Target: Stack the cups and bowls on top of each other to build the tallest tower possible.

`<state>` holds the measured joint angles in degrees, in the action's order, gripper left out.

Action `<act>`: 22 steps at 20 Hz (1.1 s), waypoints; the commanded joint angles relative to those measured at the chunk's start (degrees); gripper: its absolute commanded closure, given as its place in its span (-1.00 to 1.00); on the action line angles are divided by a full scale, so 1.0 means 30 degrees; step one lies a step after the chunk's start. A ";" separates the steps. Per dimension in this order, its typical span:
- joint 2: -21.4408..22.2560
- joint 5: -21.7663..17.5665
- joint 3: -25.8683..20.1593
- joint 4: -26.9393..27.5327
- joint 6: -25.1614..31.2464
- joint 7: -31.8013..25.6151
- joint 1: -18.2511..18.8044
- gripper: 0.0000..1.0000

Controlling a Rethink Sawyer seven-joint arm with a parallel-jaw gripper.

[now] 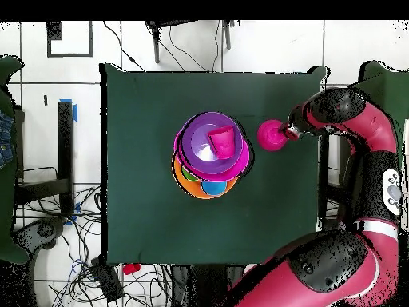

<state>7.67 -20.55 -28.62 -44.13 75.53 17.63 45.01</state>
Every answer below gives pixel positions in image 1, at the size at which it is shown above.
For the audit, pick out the dark green tablecloth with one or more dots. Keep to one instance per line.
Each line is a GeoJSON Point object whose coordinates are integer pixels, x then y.
{"type": "Point", "coordinates": [143, 224]}

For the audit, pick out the purple bowl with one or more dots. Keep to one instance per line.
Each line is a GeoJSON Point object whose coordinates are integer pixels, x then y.
{"type": "Point", "coordinates": [195, 137]}

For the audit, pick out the black square frame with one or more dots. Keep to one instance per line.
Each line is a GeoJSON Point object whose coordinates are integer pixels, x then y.
{"type": "Point", "coordinates": [54, 30]}

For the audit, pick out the blue cup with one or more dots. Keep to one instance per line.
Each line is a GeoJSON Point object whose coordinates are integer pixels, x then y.
{"type": "Point", "coordinates": [214, 188]}

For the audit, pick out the green cloth covered table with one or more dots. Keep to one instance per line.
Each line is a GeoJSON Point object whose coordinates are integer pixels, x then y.
{"type": "Point", "coordinates": [6, 208]}
{"type": "Point", "coordinates": [389, 92]}

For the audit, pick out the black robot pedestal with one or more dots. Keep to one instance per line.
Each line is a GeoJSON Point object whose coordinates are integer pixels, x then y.
{"type": "Point", "coordinates": [201, 287]}

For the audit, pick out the black power strip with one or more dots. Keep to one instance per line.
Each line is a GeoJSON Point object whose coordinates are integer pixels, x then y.
{"type": "Point", "coordinates": [108, 284]}

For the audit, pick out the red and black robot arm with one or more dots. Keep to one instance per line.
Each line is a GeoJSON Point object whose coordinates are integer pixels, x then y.
{"type": "Point", "coordinates": [319, 271]}

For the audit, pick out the black chair base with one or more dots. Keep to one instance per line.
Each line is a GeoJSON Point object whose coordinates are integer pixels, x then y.
{"type": "Point", "coordinates": [44, 230]}

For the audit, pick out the orange bowl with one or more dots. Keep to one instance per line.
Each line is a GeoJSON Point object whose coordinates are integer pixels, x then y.
{"type": "Point", "coordinates": [188, 188]}

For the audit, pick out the red cup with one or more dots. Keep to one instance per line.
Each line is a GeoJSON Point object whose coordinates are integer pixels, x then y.
{"type": "Point", "coordinates": [223, 144]}

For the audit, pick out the person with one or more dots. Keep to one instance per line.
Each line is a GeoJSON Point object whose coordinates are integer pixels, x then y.
{"type": "Point", "coordinates": [5, 137]}

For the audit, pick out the small black tape strip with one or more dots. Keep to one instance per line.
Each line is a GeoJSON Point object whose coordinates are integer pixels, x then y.
{"type": "Point", "coordinates": [45, 100]}

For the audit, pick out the pink bowl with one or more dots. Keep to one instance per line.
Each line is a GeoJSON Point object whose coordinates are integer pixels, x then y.
{"type": "Point", "coordinates": [217, 176]}

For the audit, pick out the black table frame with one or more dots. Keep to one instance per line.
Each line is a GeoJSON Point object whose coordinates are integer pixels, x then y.
{"type": "Point", "coordinates": [65, 144]}
{"type": "Point", "coordinates": [324, 176]}

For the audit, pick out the small red object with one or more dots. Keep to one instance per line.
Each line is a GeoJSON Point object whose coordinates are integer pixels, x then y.
{"type": "Point", "coordinates": [131, 269]}

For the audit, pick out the blue tape strip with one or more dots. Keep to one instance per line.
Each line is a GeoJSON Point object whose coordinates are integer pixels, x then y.
{"type": "Point", "coordinates": [75, 113]}

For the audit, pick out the green cup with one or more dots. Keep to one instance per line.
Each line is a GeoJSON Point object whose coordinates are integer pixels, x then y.
{"type": "Point", "coordinates": [190, 175]}

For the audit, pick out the red bowl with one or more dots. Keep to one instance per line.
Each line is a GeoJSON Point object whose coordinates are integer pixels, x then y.
{"type": "Point", "coordinates": [270, 136]}

